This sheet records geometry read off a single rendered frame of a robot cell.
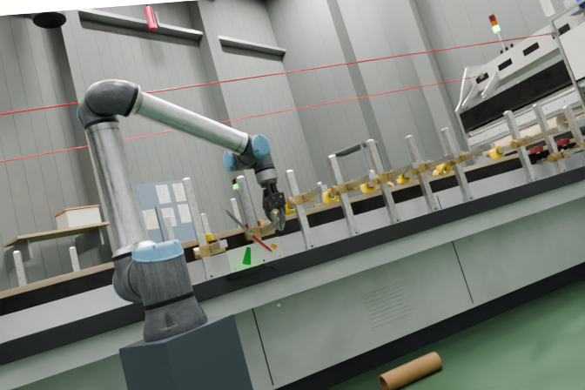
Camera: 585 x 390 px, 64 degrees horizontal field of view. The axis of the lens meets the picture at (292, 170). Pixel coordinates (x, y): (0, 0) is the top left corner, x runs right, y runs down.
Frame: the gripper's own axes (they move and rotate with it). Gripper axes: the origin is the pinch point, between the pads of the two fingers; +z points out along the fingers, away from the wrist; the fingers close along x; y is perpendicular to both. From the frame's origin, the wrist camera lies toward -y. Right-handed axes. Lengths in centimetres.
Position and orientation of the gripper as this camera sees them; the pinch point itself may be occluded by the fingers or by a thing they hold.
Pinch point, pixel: (280, 228)
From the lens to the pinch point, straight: 199.1
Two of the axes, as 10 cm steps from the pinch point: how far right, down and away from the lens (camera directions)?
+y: 2.9, -2.7, -9.2
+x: 9.1, -2.1, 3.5
